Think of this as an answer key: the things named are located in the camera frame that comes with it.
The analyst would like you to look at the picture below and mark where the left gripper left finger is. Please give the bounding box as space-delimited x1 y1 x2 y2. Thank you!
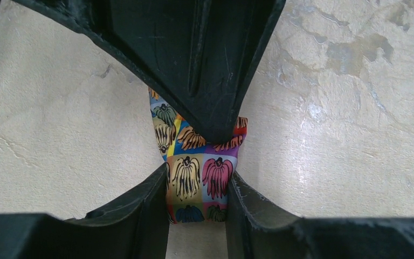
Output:
0 163 168 258

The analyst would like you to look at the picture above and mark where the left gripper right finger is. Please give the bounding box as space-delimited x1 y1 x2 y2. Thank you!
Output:
225 173 414 258

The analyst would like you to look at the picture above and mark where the colourful patterned tie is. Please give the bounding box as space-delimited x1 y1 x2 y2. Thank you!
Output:
148 88 248 224

